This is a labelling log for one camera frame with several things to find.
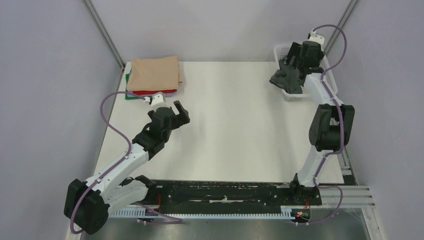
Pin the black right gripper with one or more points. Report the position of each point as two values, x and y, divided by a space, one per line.
295 50

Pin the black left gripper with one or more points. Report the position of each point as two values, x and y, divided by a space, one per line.
181 118

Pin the dark grey t shirt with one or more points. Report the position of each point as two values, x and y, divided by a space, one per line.
286 79

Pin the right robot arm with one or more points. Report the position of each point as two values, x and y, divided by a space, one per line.
332 123

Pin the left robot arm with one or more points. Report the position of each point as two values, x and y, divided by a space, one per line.
89 203

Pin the white plastic basket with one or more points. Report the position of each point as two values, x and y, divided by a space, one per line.
280 51

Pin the red folded t shirt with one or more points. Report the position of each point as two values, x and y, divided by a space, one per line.
152 92

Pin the beige folded t shirt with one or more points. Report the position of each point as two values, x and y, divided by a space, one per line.
157 74

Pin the green folded t shirt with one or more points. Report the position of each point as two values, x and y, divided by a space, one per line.
129 95

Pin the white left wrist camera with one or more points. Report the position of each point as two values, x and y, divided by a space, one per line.
156 100

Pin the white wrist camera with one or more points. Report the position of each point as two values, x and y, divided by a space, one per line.
317 38
156 100

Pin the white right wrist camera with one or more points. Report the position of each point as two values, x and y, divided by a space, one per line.
317 38

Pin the aluminium rail profiles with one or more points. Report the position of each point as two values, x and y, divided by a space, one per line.
349 194

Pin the white slotted cable duct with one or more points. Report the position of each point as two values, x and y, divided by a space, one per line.
138 212

